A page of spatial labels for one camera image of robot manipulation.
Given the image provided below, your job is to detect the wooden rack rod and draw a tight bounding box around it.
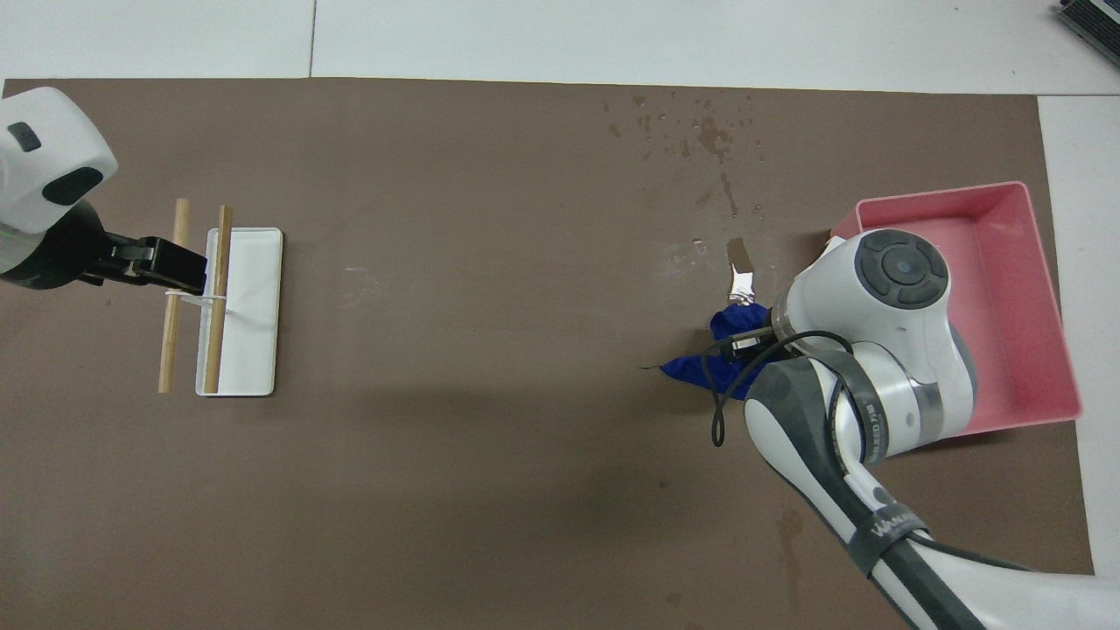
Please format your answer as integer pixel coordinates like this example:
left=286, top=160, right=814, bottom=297
left=204, top=206, right=235, bottom=394
left=158, top=199, right=192, bottom=394

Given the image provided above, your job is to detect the grey ribbed device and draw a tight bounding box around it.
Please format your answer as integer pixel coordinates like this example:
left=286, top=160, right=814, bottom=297
left=1054, top=0, right=1120, bottom=69

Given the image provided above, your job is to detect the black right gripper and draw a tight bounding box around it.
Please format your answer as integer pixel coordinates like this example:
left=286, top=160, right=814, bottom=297
left=724, top=325, right=778, bottom=360

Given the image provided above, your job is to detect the pink plastic bin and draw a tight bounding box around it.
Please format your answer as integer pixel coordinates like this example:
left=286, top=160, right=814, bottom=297
left=829, top=181, right=1083, bottom=436

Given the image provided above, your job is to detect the dark blue towel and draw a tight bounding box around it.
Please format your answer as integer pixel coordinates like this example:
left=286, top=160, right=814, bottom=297
left=641, top=302, right=775, bottom=403

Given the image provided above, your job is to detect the brown paper table mat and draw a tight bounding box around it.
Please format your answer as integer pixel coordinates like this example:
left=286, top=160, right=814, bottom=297
left=0, top=77, right=1095, bottom=630

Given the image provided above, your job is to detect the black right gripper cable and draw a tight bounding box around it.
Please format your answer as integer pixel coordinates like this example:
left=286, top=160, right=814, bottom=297
left=710, top=328, right=1047, bottom=574

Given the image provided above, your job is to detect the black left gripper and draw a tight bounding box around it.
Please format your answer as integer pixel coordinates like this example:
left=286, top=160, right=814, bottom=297
left=0, top=201, right=207, bottom=295

